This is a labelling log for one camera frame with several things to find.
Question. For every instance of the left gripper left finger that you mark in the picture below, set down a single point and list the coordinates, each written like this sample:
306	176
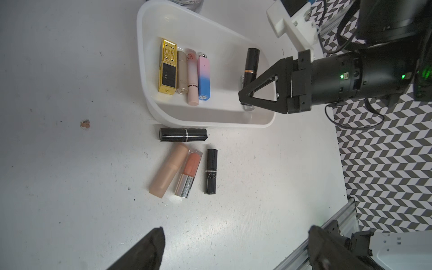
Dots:
147	254

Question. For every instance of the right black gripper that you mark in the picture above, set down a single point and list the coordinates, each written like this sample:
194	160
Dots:
312	83

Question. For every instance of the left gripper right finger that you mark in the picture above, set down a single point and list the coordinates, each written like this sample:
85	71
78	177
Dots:
325	253

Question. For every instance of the black lipstick with gold band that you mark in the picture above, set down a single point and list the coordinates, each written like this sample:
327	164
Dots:
251	66

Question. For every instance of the pink and blue lipstick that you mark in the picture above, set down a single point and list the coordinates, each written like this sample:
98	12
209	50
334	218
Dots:
204	77

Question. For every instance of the black lipstick with silver band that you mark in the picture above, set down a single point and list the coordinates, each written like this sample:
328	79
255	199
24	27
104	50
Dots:
211	171

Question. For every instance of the clear pink lip gloss tube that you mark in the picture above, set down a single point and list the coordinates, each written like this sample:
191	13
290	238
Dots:
192	70

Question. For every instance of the bronze lipstick tube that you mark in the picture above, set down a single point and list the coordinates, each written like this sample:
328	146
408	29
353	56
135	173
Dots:
182	77

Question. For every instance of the pink and silver lipstick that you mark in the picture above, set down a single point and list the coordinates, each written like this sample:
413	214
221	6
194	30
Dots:
188	174

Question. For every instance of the gold and black square lipstick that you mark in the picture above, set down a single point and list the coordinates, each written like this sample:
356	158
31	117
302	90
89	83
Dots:
168	67

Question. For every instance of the white plastic storage box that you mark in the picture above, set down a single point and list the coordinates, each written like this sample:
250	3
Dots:
226	51

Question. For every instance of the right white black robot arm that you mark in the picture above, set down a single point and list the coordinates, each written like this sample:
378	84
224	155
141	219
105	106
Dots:
385	48

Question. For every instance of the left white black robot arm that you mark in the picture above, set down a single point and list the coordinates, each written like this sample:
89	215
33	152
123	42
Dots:
380	251

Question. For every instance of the beige lipstick tube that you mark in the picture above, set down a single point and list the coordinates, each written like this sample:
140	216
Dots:
168	170

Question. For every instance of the slim black lipstick tube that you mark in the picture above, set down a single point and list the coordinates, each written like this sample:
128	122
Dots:
182	134

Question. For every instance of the chrome stand with green leaves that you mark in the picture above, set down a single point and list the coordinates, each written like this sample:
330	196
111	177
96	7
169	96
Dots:
193	5

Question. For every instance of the aluminium front rail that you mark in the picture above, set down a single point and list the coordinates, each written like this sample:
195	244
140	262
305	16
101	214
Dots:
341	226

